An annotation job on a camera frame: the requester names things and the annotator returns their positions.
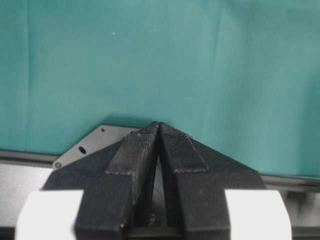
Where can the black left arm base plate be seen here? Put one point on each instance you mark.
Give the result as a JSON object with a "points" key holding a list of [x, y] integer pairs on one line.
{"points": [[99, 138]]}

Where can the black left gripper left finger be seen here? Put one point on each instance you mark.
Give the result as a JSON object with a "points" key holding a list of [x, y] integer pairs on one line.
{"points": [[117, 181]]}

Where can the green table cloth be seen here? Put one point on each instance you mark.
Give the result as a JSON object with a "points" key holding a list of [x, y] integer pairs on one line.
{"points": [[240, 76]]}

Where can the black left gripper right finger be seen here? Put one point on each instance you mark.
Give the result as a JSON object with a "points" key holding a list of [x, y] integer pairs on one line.
{"points": [[195, 178]]}

